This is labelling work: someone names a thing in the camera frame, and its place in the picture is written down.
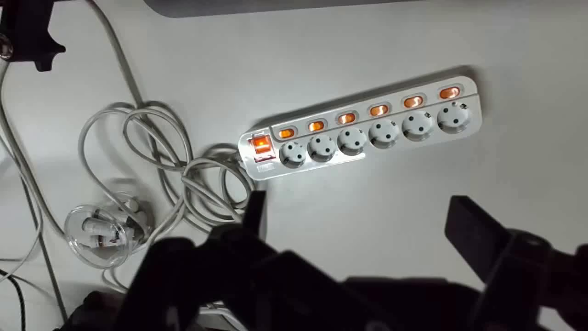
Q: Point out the orange lit rocker switch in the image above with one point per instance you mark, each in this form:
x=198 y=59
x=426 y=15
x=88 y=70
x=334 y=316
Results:
x=317 y=125
x=415 y=101
x=380 y=110
x=349 y=118
x=450 y=92
x=288 y=130

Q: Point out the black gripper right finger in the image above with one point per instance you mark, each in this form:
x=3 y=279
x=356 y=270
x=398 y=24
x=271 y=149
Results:
x=481 y=235

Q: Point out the black clamp mount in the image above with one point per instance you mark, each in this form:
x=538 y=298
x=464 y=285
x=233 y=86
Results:
x=31 y=33

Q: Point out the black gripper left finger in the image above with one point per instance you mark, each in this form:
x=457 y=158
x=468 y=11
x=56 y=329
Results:
x=257 y=211

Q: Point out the white round power plug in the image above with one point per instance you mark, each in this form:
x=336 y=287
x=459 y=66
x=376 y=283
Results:
x=106 y=232

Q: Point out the white six-socket power strip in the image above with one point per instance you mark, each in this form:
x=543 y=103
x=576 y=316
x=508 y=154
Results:
x=393 y=143

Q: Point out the red main rocker switch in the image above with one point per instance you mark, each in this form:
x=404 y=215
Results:
x=262 y=145

